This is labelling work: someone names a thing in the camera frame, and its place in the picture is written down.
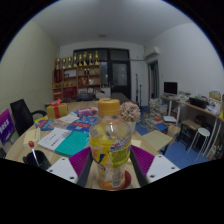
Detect black framed glass door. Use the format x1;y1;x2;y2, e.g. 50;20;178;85
73;48;132;100

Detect white round stool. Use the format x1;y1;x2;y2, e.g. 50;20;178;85
186;127;211;154

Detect stack of books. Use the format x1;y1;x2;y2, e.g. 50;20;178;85
148;98;168;118

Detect yellow-capped orange drink bottle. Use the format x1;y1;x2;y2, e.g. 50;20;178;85
89;98;133;191

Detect black printer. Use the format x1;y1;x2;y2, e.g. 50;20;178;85
189;97;208;109

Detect black office chair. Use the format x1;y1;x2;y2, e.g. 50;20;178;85
9;98;48;136

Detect black mug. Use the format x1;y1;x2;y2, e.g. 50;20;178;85
22;149;53;171

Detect pink flowers in white pot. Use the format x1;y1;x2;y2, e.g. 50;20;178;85
119;101;142;133

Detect blue and red booklet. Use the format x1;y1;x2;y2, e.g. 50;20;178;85
34;119;69;132
66;115;100;134

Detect black computer monitor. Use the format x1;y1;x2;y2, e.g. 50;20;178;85
163;81;179;96

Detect pink wrapped package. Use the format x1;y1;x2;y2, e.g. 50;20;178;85
77;107;99;118

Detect teal notebook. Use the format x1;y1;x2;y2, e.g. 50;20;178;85
54;130;90;158

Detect flat round red coaster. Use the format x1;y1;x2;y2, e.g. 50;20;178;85
98;169;132;190

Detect wooden side desk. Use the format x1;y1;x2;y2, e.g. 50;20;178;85
161;94;224;161

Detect purple sign board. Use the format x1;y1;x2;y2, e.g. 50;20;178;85
0;108;16;145

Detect red-tipped white stick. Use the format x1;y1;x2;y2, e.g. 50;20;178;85
28;140;40;166

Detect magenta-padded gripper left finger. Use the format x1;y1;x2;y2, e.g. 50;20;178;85
46;145;95;189

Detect yellow gift box red ribbon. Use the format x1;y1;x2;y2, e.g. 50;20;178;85
46;98;69;120

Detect white printed booklet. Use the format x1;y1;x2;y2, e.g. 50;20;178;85
37;127;73;152

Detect white wall air conditioner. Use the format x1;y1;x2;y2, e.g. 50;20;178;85
144;45;161;60

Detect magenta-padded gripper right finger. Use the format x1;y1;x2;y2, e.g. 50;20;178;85
129;144;181;188

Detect wooden shelf unit with trophies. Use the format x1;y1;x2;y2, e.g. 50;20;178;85
52;50;102;101

